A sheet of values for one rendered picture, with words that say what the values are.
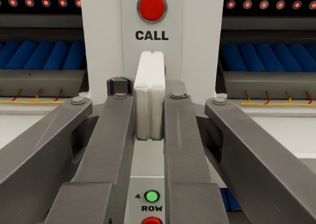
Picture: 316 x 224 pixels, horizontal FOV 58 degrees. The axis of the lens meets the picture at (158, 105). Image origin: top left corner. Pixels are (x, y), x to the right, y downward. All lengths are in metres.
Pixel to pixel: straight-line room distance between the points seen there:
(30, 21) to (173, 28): 0.25
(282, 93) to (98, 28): 0.20
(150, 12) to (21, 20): 0.25
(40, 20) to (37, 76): 0.11
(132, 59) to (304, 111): 0.18
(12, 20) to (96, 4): 0.23
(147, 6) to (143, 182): 0.15
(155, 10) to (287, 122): 0.17
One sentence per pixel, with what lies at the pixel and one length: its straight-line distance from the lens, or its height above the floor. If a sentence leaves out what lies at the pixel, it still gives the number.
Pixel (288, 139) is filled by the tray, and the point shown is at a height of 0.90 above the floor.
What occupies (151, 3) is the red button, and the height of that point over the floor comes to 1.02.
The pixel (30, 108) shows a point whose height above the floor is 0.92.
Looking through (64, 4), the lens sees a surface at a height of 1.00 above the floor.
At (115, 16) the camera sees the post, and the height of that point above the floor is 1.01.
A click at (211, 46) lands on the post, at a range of 0.21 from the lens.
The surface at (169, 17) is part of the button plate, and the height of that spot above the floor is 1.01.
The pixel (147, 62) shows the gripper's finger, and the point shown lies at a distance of 0.17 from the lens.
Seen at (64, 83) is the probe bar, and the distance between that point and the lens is 0.30.
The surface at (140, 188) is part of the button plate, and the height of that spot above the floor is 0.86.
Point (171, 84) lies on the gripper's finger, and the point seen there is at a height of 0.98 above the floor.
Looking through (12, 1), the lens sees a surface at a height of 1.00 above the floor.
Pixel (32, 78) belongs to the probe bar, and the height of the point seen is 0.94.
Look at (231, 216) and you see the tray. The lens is 0.41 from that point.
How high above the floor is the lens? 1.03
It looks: 25 degrees down
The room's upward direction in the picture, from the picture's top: 1 degrees clockwise
